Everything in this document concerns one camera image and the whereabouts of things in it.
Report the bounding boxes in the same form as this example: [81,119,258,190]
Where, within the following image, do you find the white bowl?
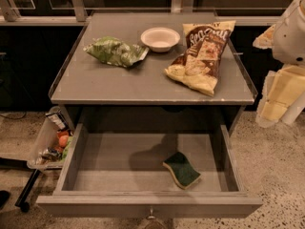
[141,28,180,52]

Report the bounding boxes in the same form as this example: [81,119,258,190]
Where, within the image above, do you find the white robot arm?
[253,0,305,128]

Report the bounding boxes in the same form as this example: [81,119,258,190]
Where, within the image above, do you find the grey cabinet counter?
[49,11,257,123]

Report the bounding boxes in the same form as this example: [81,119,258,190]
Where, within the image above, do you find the black stand leg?
[0,157,40,213]

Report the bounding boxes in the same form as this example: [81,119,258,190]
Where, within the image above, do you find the orange fruit in bin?
[58,135,69,148]

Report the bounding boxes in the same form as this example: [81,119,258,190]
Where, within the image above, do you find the brown yellow chip bag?
[165,21,235,96]

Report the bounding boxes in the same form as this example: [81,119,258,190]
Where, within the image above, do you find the metal drawer knob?
[146,207,156,221]

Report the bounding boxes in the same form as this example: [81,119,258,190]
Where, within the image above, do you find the metal window frame rail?
[0,0,305,27]

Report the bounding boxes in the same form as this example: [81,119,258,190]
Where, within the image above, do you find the green yellow sponge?
[163,152,201,190]

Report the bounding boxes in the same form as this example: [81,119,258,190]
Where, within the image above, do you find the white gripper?
[253,0,305,128]

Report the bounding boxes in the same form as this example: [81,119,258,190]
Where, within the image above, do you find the grey open top drawer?
[35,105,264,219]

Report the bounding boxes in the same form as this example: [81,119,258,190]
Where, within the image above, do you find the white packet in bin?
[46,111,69,131]

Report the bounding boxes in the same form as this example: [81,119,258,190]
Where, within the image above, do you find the clear plastic bin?
[27,106,73,171]

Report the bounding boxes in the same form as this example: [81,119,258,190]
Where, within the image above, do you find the green chip bag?
[84,36,149,68]

